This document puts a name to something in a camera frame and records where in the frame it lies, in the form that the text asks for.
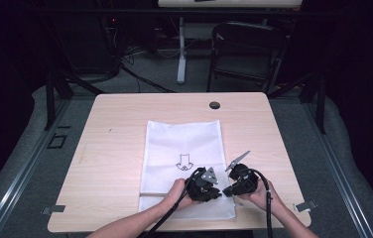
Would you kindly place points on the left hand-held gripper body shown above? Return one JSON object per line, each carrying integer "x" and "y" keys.
{"x": 202, "y": 190}

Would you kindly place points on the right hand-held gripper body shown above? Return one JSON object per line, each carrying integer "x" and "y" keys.
{"x": 246, "y": 183}

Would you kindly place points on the white mesh laundry bag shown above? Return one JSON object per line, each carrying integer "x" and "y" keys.
{"x": 181, "y": 139}

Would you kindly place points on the person's right hand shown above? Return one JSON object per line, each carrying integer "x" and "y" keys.
{"x": 262, "y": 196}

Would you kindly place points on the person's left hand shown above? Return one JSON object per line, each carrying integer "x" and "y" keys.
{"x": 176, "y": 195}

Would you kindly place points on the grey tape piece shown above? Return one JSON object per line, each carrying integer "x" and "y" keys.
{"x": 305, "y": 205}
{"x": 54, "y": 209}

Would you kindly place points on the black metal stand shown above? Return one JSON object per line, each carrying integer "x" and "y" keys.
{"x": 50, "y": 99}
{"x": 321, "y": 105}

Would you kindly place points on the black folding chair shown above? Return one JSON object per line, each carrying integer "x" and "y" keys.
{"x": 245, "y": 49}

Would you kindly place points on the white table leg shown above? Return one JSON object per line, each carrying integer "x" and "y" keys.
{"x": 182, "y": 53}

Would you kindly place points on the aluminium floor rail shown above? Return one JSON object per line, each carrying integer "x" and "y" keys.
{"x": 16, "y": 185}
{"x": 340, "y": 178}

